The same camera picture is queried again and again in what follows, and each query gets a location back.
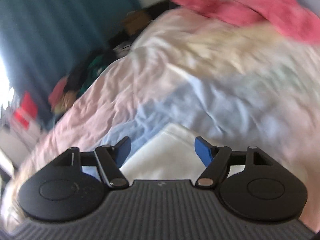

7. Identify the cream zip-up sweatshirt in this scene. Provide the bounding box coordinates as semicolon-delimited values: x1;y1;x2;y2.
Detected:
120;124;206;183

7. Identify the dark clothes pile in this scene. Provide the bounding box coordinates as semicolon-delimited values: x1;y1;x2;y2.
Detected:
48;0;177;115

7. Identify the red cloth on rack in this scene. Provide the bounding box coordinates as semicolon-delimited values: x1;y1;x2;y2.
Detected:
13;92;38;130

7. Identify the pastel pink blue duvet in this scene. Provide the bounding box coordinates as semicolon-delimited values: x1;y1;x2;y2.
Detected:
1;9;319;231

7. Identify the teal curtain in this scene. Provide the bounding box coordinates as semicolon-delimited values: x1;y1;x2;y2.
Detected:
1;0;140;125

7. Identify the pink garment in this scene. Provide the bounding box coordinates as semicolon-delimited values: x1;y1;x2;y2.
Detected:
171;0;319;44

